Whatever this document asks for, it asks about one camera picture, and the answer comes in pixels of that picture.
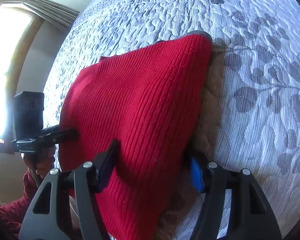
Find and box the red knit garment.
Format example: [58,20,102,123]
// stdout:
[59,33,212,239]

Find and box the red sleeved left forearm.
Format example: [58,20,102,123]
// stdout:
[0,171,76,239]

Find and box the person's left hand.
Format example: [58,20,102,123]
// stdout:
[21,146,56,187]

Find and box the white grey quilted bedspread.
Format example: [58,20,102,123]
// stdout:
[43,0,300,237]

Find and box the grey pleated curtain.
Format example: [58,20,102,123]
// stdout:
[3,0,79,31]

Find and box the wooden window frame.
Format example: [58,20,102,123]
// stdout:
[0,4,44,154]

